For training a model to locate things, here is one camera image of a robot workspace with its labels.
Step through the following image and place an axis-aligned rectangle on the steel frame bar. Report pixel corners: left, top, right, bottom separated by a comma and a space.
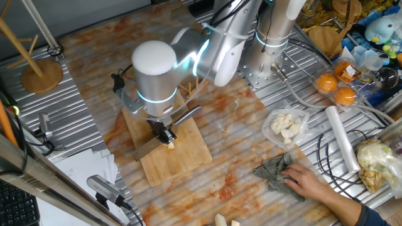
0, 133, 126, 226

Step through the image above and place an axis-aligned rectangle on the large silver camera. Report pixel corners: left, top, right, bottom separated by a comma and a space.
87, 175, 133, 211

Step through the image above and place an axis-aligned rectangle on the black keyboard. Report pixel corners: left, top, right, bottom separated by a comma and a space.
0, 180, 41, 226

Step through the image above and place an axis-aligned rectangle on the orange fruit with label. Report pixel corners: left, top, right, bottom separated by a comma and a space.
333, 61, 356, 79

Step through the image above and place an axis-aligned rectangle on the round wooden disc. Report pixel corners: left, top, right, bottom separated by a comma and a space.
308, 26, 344, 60

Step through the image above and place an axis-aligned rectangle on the grey-green cloth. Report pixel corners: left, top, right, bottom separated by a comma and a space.
253, 153, 306, 202

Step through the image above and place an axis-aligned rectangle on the silver bracket with black connector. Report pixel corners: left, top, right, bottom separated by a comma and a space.
111, 68, 146, 116

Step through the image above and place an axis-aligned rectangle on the wooden mug tree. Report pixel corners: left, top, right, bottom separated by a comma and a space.
0, 0, 63, 94

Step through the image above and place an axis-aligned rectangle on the wooden cutting board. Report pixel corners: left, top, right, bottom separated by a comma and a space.
121, 92, 214, 188

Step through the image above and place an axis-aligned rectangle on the black table cable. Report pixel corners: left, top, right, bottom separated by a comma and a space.
316, 129, 369, 202

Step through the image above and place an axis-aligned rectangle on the orange marbled table mat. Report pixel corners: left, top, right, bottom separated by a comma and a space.
58, 0, 342, 226

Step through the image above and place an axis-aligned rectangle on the clear glass bowl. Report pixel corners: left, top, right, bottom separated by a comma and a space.
375, 67, 399, 90

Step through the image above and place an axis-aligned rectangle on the small silver camera on clamp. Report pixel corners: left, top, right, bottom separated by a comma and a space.
33, 112, 65, 152

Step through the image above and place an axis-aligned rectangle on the steel cleaver knife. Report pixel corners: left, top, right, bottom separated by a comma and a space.
131, 105, 202, 162

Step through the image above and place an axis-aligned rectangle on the wooden knife rack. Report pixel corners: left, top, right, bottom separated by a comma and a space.
178, 76, 210, 99

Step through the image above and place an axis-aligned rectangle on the orange pole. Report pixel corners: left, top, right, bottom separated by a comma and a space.
0, 99, 19, 148

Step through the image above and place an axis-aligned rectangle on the clear plastic fruit pack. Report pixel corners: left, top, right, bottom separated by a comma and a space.
310, 57, 383, 112

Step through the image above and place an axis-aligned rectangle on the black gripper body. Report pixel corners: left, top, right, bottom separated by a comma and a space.
147, 119, 173, 139

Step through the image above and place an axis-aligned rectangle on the grey hose with metal connector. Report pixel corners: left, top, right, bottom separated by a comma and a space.
270, 62, 396, 124

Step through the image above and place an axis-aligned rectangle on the person's right hand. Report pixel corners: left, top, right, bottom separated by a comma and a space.
280, 162, 329, 201

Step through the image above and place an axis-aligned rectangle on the blue plush toy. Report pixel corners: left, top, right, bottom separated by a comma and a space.
364, 16, 396, 45

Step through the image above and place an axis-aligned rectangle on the metal rod with black ring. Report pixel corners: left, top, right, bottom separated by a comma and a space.
20, 0, 65, 58

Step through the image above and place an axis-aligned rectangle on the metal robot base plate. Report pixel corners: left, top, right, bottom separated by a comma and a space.
238, 39, 299, 90

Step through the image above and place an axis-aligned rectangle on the large white radish chunk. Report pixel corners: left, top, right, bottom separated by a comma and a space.
214, 213, 228, 226

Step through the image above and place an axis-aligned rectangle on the white plastic bag roll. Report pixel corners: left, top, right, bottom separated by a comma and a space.
325, 105, 361, 173

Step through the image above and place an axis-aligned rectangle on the person's right forearm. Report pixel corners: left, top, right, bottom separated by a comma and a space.
320, 183, 395, 226

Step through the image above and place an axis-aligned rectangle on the clear bag of vegetable scraps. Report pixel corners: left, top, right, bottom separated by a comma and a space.
356, 137, 402, 199

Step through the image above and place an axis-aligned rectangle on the white paper stack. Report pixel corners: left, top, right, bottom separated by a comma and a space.
36, 148, 133, 226

